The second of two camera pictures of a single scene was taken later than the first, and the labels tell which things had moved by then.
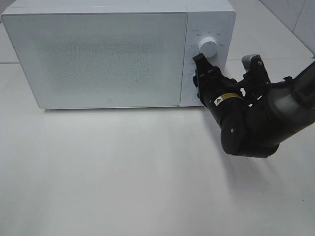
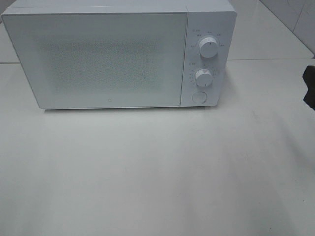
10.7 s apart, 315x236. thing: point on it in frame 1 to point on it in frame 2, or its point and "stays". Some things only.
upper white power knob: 208,46 stays
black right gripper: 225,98 to 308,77
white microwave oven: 97,53 stays
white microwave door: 82,60 stays
